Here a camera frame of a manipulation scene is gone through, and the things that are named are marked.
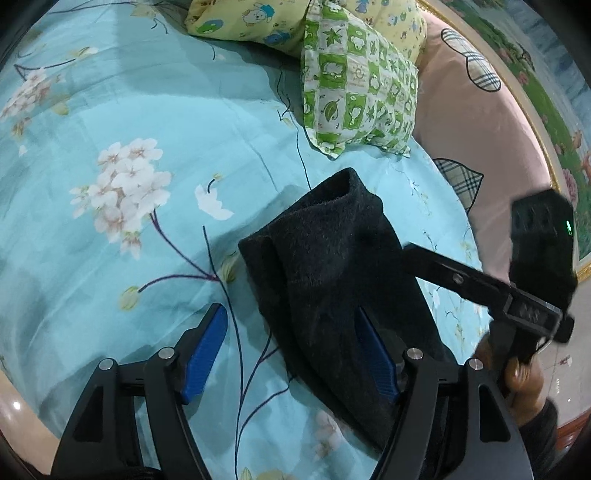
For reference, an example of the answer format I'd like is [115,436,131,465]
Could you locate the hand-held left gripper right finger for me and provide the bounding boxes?
[358,307,533,480]

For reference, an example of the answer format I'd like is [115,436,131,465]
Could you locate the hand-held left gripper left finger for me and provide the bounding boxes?
[51,304,230,480]

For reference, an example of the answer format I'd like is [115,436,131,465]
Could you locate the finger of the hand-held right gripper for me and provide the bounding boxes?
[403,244,513,320]

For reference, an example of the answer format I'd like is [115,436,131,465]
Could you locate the black pants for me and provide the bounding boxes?
[238,167,465,452]

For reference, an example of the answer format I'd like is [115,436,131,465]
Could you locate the person's right forearm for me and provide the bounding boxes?
[515,399,560,480]

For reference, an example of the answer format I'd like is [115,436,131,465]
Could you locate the person's right hand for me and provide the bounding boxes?
[475,339,546,428]

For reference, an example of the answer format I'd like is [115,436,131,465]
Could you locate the pink plaid-heart pillow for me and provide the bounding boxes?
[409,9,561,278]

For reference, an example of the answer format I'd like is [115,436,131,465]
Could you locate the blue floral bed sheet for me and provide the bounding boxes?
[0,0,491,480]

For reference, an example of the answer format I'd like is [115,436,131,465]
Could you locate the green checkered print pillow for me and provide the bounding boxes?
[300,0,420,160]

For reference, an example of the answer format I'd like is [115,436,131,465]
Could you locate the yellow cartoon print pillow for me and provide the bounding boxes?
[185,0,428,70]

